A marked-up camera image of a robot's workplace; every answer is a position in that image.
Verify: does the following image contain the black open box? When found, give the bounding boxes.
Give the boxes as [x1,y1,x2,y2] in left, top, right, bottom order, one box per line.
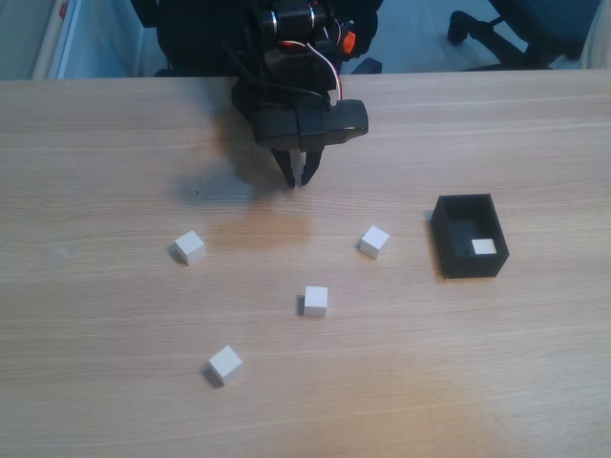
[431,193,512,281]

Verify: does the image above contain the white board panel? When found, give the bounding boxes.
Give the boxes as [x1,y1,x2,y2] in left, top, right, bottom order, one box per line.
[31,0,144,80]

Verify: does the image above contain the black oval camera box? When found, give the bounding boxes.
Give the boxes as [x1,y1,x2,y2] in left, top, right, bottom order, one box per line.
[249,98,370,148]

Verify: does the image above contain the white and red cable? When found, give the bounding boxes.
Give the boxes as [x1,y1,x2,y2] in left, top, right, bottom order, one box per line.
[279,40,347,104]

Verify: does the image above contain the blue office chair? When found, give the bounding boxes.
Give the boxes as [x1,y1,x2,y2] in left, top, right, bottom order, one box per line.
[447,0,603,73]

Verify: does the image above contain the pale beige fabric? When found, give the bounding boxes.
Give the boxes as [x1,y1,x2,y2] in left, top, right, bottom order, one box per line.
[579,0,611,73]

